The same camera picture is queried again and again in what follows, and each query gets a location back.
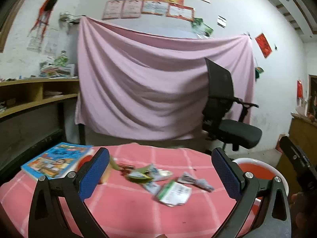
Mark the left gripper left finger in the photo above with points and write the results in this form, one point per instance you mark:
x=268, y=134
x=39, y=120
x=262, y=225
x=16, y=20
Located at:
x=47, y=218

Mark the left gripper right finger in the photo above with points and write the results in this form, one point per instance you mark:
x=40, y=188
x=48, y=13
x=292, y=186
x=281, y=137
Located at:
x=272, y=218

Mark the grey wrapper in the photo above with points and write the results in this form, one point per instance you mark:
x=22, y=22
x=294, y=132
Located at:
x=203, y=184

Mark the green leaf scrap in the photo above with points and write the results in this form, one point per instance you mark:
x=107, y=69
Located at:
x=139, y=175

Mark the white green paper packet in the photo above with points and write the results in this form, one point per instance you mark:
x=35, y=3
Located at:
x=174, y=194

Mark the blue white strip wrapper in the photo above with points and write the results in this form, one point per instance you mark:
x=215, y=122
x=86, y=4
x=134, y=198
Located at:
x=152, y=187

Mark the red paper cup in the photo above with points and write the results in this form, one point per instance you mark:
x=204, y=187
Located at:
x=105, y=176

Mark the white plastic case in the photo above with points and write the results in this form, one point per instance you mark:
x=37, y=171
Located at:
x=160, y=175

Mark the orange white-rimmed trash bin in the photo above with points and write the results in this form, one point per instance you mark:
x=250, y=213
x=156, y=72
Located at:
x=261, y=170

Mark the colourful children's book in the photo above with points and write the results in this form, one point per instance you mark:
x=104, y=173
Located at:
x=57, y=161

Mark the wooden cabinet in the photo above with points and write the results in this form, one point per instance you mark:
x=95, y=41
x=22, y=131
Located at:
x=302, y=132

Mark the framed dark picture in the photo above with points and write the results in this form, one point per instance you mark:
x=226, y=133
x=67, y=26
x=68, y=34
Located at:
x=312, y=96

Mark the pink checked tablecloth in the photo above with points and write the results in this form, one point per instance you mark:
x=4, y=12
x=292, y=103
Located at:
x=126, y=209

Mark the black mesh office chair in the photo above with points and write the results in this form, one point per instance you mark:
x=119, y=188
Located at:
x=220, y=100

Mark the red hanging decoration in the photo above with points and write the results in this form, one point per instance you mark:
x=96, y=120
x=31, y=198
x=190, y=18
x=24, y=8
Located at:
x=299, y=89

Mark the green hanging cap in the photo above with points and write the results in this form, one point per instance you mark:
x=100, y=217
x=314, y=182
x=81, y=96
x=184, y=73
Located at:
x=258, y=72

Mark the pink hanging sheet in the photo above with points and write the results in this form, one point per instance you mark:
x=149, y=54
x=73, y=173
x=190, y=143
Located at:
x=138, y=86

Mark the stack of books on shelf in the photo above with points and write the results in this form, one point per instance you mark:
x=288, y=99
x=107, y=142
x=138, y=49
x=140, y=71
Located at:
x=51, y=70

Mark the green glass bottle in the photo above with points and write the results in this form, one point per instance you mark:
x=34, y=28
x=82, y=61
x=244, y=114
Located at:
x=62, y=59

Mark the red black hanging ornament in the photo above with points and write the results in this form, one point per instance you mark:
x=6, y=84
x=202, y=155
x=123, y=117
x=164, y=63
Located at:
x=44, y=15

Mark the wooden wall shelf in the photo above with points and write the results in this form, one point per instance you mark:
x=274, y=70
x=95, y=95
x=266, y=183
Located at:
x=32, y=112

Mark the red diamond wall poster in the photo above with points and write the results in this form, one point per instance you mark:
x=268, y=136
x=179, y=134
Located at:
x=263, y=45

